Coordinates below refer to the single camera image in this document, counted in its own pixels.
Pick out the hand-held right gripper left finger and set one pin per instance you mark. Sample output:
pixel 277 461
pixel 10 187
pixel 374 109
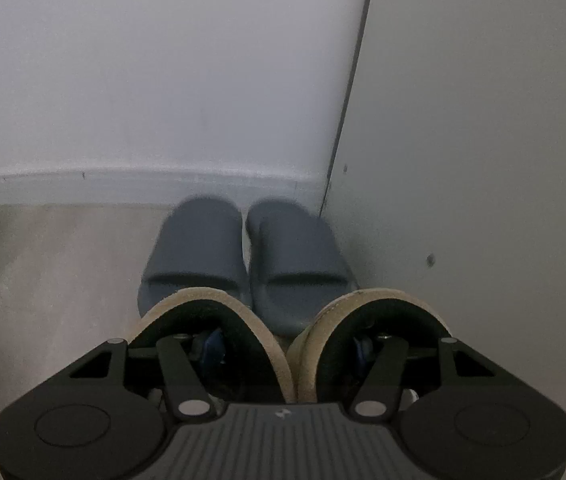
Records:
pixel 213 351

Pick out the beige low-top sneaker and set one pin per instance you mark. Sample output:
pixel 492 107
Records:
pixel 313 340
pixel 258 325

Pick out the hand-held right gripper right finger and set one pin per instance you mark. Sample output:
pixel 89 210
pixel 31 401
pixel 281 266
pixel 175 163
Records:
pixel 363 352

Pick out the dark grey slide sandal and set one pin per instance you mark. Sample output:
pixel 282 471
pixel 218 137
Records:
pixel 198 240
pixel 298 250

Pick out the white cabinet panel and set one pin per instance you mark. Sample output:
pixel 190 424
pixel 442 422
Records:
pixel 463 110

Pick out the white baseboard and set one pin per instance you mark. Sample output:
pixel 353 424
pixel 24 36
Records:
pixel 113 187

